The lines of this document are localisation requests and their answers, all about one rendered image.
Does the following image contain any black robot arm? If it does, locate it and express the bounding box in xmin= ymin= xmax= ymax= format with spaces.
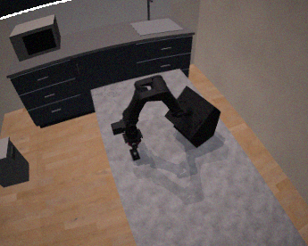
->
xmin=111 ymin=75 xmax=203 ymax=136

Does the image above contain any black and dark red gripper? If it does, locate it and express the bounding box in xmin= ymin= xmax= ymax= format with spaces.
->
xmin=122 ymin=129 xmax=143 ymax=147

